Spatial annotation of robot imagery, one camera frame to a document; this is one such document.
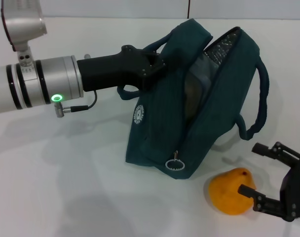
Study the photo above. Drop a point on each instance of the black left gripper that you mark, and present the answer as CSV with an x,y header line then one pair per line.
x,y
110,71

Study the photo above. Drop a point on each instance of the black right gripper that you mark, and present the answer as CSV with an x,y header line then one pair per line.
x,y
296,192

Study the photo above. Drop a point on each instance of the clear blue-rimmed food container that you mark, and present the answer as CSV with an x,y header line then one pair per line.
x,y
198,81

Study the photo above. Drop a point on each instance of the orange pear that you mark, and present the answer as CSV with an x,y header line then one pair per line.
x,y
226,192

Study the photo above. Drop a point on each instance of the dark teal fabric bag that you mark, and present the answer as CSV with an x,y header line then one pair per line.
x,y
226,98

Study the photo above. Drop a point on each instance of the small silver connector stub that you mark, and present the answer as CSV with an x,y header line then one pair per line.
x,y
87,56

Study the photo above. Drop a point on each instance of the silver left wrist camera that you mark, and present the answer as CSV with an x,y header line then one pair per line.
x,y
24,22

